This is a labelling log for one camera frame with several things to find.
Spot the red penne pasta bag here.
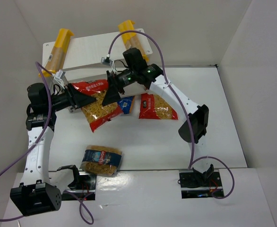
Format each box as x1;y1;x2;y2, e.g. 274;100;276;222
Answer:
139;93;178;120

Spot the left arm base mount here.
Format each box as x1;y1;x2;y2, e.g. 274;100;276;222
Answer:
49;170;96;201

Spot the red fusilli pasta bag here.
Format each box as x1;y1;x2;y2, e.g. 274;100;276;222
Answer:
72;79;122;132

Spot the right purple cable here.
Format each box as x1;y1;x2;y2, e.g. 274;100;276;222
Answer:
107;30;235;199

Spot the white two-tier shelf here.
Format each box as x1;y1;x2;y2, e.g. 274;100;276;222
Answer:
42;32;153;97

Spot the yellow spaghetti pack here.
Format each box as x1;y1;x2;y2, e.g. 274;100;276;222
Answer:
44;28;74;74
118;20;149;62

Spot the purple cable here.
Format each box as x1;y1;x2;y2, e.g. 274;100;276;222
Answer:
107;30;235;199
0;61;95;225

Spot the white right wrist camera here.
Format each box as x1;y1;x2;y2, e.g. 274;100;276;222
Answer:
101;54;113;67

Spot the blue pasta bag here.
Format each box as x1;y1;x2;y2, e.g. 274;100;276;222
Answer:
117;96;135;115

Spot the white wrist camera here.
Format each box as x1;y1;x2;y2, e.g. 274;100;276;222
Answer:
53;69;68;89
101;54;113;67

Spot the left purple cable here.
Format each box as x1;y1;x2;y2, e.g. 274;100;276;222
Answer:
0;61;95;225

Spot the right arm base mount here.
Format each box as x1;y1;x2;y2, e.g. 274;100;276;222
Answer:
178;171;225;199

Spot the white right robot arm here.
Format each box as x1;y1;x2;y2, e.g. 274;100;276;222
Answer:
102;48;209;152

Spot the right yellow spaghetti pack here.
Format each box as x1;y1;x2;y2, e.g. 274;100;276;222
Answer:
118;20;149;62

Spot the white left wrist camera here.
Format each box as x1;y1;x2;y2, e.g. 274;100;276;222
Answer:
53;69;68;89

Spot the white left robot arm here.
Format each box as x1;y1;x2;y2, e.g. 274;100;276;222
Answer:
10;83;96;217

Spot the left yellow spaghetti pack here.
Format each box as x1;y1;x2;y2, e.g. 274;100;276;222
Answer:
44;28;74;74

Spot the Agnesi tagliatelle pasta bag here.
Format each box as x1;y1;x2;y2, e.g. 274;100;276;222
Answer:
80;145;122;176

